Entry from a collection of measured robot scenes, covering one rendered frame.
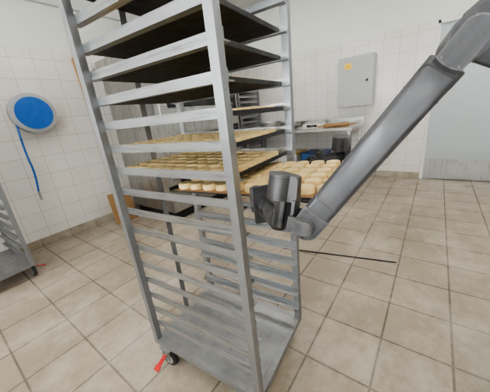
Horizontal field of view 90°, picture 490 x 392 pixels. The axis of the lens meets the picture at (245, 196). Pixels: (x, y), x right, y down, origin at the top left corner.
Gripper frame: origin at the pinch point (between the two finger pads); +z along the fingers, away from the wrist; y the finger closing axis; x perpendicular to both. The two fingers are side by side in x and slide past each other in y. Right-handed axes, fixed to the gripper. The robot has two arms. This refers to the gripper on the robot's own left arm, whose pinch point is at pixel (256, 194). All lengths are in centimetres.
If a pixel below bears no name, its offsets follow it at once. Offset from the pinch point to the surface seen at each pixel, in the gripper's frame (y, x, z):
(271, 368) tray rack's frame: 84, 2, 11
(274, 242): 40, 17, 39
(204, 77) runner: -33.1, -9.2, 6.3
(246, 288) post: 31.2, -6.6, -0.4
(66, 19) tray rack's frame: -60, -49, 42
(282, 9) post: -57, 25, 32
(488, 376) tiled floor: 100, 95, -12
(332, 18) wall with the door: -148, 234, 331
